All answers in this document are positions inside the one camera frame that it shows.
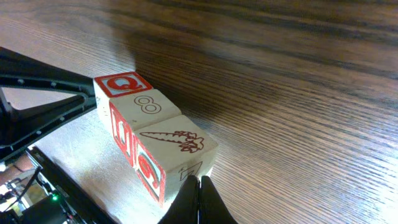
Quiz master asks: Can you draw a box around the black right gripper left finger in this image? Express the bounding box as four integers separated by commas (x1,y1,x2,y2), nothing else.
158,175,200,224

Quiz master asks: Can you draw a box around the red letter U block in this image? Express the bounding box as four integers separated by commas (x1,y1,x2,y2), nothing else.
109,90,182,167

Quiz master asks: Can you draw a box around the ice cream number four block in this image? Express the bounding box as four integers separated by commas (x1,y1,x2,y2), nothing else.
93,72,153,134

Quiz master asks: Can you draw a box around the red number nine block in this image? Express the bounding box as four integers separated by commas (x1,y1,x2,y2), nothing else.
135,115,218,208

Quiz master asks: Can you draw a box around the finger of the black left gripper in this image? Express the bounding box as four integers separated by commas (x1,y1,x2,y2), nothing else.
1,47,96,162

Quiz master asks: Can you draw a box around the dark equipment beside table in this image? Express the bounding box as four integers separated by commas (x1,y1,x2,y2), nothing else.
1,146,115,224

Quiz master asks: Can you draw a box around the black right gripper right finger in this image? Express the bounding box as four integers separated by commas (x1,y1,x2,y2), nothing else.
198,176,238,224

